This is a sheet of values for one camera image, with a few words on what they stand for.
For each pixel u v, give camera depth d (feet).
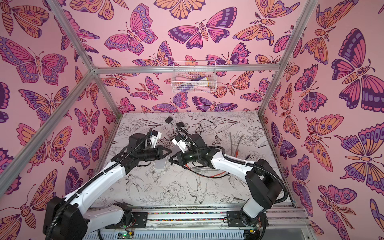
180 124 3.69
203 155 2.12
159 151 2.25
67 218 1.27
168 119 3.78
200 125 3.71
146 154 2.21
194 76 3.12
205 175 2.92
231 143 3.38
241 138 3.47
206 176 2.89
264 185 1.45
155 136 2.38
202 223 2.40
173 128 3.65
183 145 2.39
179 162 2.30
